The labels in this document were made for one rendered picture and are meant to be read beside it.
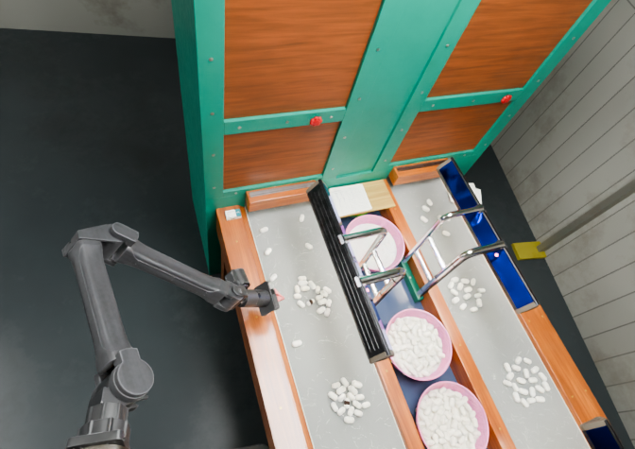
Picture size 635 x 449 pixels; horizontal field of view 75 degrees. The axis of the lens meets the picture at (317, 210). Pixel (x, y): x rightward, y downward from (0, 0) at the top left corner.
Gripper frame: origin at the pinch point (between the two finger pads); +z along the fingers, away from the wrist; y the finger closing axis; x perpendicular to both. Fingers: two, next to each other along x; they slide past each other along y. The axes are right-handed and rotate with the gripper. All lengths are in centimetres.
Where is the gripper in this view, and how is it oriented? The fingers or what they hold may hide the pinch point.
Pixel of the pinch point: (282, 299)
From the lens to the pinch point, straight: 148.9
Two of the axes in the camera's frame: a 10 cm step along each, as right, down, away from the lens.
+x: -7.5, 5.0, 4.3
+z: 5.8, 1.8, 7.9
